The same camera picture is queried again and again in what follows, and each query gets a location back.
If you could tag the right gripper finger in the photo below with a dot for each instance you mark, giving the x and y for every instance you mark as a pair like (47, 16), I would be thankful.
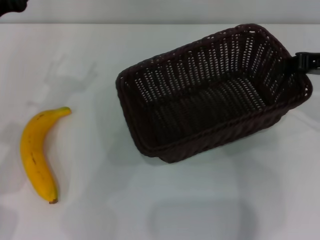
(308, 60)
(315, 72)

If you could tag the yellow banana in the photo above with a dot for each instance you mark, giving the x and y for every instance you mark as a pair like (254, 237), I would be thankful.
(32, 150)

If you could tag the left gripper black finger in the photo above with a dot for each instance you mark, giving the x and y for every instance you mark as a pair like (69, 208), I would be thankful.
(11, 5)

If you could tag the dark brown woven basket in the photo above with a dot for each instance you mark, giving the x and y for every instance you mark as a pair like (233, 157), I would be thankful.
(225, 132)

